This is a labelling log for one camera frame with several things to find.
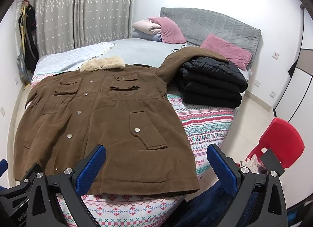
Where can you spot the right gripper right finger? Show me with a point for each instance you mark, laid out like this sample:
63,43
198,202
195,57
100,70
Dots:
241,183

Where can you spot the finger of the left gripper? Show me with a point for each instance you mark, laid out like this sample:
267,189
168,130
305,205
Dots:
3,166

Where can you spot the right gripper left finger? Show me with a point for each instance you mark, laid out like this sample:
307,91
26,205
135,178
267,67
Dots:
44,208

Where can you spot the brown coat with fur collar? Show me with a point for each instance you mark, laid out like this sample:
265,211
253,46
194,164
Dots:
125,110

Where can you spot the hanging dark clothes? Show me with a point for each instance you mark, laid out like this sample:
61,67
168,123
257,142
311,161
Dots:
29,54

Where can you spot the red plastic chair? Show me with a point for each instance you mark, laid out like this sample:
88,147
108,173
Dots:
284,141

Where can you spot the light blue fringed blanket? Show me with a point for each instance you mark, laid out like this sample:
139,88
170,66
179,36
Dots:
71,60

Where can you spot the folded black puffer jacket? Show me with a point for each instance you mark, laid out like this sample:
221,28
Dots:
206,81

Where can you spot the pink pillow near headboard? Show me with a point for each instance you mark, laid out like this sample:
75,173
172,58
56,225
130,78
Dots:
233,53

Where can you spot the grey dotted curtain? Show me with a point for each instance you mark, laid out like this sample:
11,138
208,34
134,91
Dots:
64,25

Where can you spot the grey bed sheet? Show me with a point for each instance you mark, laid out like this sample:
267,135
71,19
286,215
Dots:
140,51

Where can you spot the grey folded pillow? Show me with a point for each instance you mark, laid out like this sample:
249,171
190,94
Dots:
150,37

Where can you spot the beige folded pillow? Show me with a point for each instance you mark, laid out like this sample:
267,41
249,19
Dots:
147,27

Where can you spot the grey padded headboard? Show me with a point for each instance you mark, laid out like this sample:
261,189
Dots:
196,24

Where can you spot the pink pillow upright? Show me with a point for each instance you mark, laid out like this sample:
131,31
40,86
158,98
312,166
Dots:
170,32

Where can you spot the white wall socket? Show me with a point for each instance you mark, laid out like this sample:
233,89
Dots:
275,55

